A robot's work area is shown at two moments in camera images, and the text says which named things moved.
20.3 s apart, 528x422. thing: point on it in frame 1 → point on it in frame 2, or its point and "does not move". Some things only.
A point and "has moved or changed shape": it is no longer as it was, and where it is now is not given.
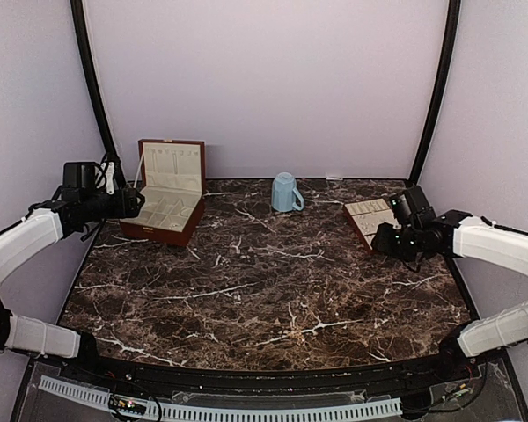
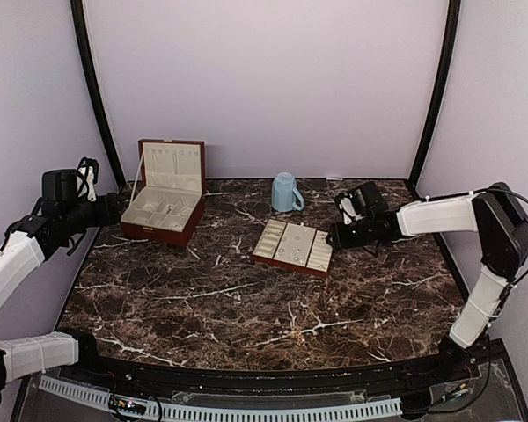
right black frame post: (436, 104) does not move
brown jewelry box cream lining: (172, 185) does not move
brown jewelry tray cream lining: (370, 214) has moved or changed shape
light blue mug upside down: (285, 196) does not move
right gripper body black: (403, 246) → (363, 235)
